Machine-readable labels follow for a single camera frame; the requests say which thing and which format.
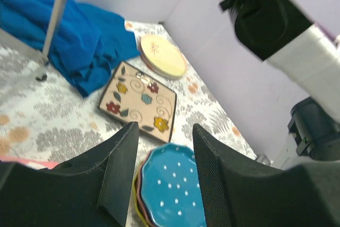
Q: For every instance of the square floral plate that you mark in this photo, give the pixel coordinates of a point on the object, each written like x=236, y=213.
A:
x=133, y=96

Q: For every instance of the floral tablecloth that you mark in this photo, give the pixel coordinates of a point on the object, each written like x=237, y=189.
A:
x=50, y=121

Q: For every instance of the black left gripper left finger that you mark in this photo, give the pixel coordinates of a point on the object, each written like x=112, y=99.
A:
x=92, y=189

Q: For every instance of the pink patterned cloth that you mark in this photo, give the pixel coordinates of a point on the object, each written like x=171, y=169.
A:
x=30, y=162

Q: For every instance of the green polka dot plate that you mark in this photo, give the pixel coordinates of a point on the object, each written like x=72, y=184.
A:
x=134, y=191

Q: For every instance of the steel dish rack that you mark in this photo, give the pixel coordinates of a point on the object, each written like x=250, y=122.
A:
x=37, y=46

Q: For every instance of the blue cloth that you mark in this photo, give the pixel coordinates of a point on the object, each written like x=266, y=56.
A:
x=89, y=44

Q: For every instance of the pink polka dot plate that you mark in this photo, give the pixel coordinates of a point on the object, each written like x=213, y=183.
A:
x=142, y=207

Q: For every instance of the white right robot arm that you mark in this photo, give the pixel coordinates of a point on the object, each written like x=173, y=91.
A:
x=279, y=33

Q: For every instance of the cream round plate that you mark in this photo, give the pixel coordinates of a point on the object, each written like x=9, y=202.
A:
x=162, y=57

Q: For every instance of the blue polka dot plate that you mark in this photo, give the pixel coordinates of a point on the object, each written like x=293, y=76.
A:
x=170, y=187

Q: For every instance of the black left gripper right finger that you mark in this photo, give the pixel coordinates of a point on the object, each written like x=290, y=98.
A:
x=238, y=191

